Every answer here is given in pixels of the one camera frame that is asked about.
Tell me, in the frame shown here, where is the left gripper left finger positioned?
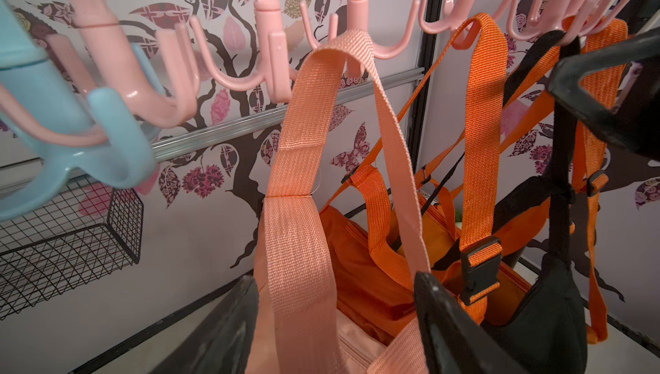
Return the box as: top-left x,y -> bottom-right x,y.
152,276 -> 259,373

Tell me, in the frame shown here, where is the dark orange backpack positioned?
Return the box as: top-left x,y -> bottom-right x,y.
321,13 -> 530,343

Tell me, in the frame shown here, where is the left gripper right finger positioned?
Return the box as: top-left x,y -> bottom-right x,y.
414,272 -> 526,374

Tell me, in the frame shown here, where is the small black sling bag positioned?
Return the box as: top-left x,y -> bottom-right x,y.
430,27 -> 589,374

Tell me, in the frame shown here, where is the bright orange waist bag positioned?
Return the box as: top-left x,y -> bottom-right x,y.
454,13 -> 628,344

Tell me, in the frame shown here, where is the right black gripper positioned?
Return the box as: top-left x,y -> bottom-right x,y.
547,25 -> 660,164

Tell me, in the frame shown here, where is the pink multi-hook hanger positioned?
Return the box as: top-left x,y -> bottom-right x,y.
299,0 -> 420,59
70,0 -> 200,128
190,0 -> 297,104
506,0 -> 631,46
417,0 -> 522,50

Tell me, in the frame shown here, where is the black wire basket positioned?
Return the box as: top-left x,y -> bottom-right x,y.
1,176 -> 144,318

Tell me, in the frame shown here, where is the light blue multi-hook hanger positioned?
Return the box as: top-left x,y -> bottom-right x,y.
1,0 -> 159,220

